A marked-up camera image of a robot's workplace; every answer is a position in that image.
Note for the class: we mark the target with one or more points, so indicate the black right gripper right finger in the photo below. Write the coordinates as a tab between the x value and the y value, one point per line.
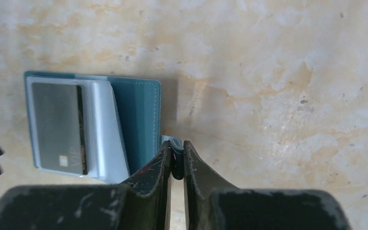
213	203

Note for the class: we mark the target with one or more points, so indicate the black credit card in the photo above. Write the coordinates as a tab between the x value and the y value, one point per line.
58	114

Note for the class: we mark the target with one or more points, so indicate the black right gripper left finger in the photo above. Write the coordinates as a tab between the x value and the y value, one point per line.
140	202

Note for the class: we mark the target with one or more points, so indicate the blue leather card holder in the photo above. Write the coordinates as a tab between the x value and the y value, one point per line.
122	124

